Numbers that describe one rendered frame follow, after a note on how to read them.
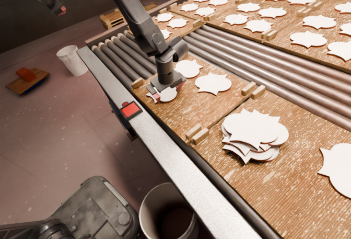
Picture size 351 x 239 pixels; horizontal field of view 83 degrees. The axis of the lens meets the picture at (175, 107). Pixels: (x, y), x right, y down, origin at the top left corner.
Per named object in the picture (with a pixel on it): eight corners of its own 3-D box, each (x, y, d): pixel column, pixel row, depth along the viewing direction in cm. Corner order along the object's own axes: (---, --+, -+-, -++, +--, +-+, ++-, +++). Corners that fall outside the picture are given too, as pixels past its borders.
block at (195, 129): (189, 141, 63) (187, 136, 62) (185, 138, 65) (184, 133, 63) (202, 130, 65) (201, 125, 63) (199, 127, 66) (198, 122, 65)
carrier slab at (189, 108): (187, 146, 64) (186, 143, 63) (130, 92, 91) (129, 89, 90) (257, 90, 75) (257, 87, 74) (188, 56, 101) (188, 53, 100)
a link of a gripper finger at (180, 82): (186, 92, 80) (187, 76, 72) (172, 101, 78) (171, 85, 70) (176, 82, 83) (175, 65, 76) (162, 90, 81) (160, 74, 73)
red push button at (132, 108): (128, 119, 79) (126, 117, 78) (122, 112, 83) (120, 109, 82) (140, 111, 81) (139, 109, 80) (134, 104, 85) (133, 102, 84)
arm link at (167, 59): (150, 55, 62) (164, 63, 60) (164, 43, 65) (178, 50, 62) (153, 70, 67) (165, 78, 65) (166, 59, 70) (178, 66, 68)
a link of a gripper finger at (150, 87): (173, 100, 78) (172, 85, 70) (158, 110, 76) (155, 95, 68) (163, 90, 81) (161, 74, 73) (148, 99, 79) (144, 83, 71)
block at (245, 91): (244, 97, 72) (245, 91, 70) (241, 94, 73) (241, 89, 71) (255, 88, 74) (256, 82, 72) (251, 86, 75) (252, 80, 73)
